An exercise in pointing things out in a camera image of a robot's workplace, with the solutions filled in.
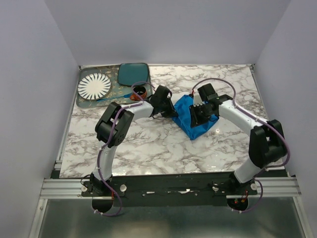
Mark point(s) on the orange brown mug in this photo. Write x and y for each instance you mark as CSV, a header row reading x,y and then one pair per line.
x,y
138,93

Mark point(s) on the blue plastic fork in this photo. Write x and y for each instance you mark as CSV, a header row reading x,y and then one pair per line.
x,y
117,97

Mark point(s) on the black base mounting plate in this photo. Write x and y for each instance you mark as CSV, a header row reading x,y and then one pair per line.
x,y
199,189

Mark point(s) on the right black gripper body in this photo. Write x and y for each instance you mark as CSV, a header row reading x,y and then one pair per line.
x,y
199,113

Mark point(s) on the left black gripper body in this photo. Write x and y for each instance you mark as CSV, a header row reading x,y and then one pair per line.
x,y
167,110

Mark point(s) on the aluminium frame rail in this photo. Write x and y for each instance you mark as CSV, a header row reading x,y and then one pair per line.
x,y
61,189

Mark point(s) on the blue cloth napkin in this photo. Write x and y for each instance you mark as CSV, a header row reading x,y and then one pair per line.
x,y
183,120

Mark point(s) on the white striped round plate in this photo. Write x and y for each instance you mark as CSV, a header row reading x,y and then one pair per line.
x,y
94,86

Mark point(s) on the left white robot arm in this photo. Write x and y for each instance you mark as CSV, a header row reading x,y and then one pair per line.
x,y
112,128

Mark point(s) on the green patterned tray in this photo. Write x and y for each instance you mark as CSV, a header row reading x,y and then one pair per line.
x,y
116,89

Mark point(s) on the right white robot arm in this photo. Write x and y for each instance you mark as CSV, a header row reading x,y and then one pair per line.
x,y
266,139

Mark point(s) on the teal square plate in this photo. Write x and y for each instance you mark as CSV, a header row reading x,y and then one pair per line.
x,y
133,73

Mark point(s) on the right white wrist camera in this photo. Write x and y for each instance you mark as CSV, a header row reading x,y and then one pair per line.
x,y
198,104

